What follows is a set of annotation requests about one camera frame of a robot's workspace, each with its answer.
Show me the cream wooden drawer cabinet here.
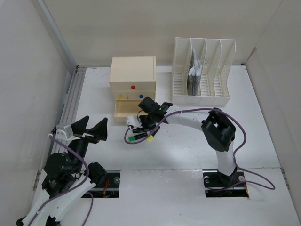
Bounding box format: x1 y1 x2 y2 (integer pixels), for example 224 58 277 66
109 56 157 102

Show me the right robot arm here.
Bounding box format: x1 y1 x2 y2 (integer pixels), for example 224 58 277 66
138 97 237 186

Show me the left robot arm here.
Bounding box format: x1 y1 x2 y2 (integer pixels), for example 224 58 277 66
16 116 108 226

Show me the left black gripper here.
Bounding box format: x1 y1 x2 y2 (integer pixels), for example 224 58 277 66
69 115 107 172

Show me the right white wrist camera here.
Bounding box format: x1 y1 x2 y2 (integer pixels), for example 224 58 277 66
125 115 141 128

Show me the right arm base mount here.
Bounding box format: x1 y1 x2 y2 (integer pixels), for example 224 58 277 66
203 169 249 198

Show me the drawer with blue knob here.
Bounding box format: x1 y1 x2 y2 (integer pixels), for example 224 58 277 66
127 90 156 100

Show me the aluminium frame rail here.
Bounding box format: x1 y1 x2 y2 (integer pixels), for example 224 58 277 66
35 0 86 161

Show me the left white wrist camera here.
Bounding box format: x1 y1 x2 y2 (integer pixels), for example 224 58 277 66
54 124 74 141

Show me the drawer with yellow knob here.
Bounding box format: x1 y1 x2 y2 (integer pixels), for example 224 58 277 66
113 91 128 101

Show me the purple cap black marker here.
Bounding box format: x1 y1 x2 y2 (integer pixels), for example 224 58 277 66
132 128 142 133

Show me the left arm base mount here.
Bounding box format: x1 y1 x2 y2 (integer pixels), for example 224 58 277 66
88 171 120 198

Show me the grey black booklet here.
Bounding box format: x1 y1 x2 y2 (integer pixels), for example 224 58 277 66
187 49 202 96

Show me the white plastic file organizer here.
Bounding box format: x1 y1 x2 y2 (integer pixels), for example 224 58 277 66
171 37 236 107

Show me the green cap black marker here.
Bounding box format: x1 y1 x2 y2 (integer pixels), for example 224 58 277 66
128 132 148 143

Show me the cream top drawer red knob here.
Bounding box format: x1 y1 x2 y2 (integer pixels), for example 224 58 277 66
110 81 156 91

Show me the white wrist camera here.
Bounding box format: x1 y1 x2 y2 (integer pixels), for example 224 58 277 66
54 124 74 141
125 115 141 128

